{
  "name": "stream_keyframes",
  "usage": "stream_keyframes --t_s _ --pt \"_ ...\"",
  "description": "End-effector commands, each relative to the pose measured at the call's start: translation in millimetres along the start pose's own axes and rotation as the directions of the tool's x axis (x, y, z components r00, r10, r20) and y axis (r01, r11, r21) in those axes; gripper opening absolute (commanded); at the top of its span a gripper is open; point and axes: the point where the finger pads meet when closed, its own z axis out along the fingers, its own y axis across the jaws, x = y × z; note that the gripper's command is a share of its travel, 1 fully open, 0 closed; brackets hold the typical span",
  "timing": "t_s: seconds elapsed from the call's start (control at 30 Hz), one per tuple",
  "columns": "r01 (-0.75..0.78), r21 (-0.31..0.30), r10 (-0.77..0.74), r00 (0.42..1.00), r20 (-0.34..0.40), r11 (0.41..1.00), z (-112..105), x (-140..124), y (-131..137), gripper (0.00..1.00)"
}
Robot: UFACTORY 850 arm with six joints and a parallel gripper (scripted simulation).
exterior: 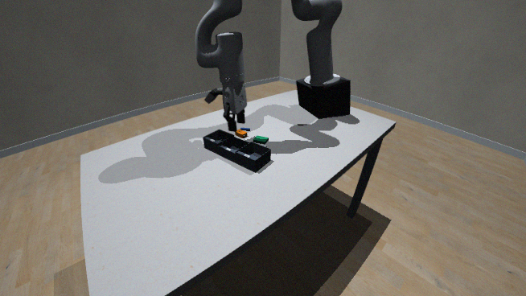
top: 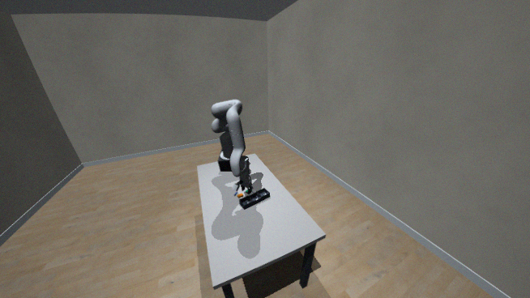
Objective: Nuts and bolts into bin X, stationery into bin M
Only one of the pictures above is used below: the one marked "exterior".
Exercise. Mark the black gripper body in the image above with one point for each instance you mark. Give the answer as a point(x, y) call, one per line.
point(235, 95)

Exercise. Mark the black rack of bins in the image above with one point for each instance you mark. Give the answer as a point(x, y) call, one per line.
point(246, 154)

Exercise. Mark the orange box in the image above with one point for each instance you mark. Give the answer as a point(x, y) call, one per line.
point(240, 133)

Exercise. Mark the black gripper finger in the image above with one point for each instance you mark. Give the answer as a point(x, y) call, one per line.
point(241, 117)
point(231, 121)

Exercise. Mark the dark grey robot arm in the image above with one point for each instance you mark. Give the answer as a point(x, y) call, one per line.
point(227, 54)

